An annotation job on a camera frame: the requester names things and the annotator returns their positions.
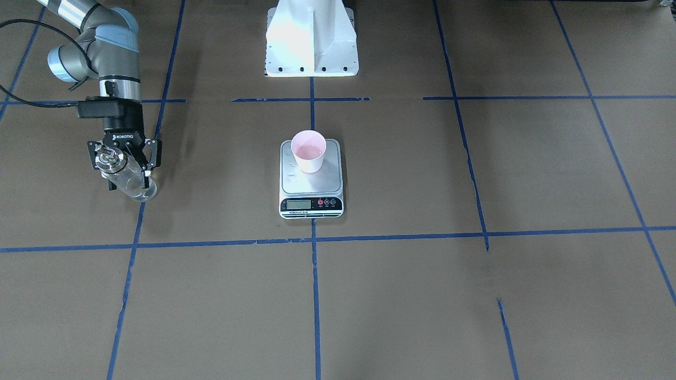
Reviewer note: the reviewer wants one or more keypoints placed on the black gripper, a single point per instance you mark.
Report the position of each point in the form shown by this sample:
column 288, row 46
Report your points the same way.
column 123, row 132

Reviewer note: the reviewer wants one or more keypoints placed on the glass sauce bottle metal spout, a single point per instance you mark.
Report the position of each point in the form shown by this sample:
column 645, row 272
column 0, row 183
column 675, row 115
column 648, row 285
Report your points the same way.
column 125, row 173

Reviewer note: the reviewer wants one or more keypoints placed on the pink paper cup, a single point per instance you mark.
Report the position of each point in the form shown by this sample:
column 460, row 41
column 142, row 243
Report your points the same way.
column 308, row 147

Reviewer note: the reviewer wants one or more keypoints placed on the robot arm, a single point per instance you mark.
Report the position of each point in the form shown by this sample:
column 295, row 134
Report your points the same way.
column 106, row 50

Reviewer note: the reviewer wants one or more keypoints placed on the digital kitchen scale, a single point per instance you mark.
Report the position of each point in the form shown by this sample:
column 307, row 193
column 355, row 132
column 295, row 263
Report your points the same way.
column 311, row 195

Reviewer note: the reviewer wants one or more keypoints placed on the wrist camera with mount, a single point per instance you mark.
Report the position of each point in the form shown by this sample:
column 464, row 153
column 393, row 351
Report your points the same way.
column 108, row 107

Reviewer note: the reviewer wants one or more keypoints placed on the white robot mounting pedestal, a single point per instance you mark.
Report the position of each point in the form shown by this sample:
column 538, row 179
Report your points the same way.
column 311, row 39

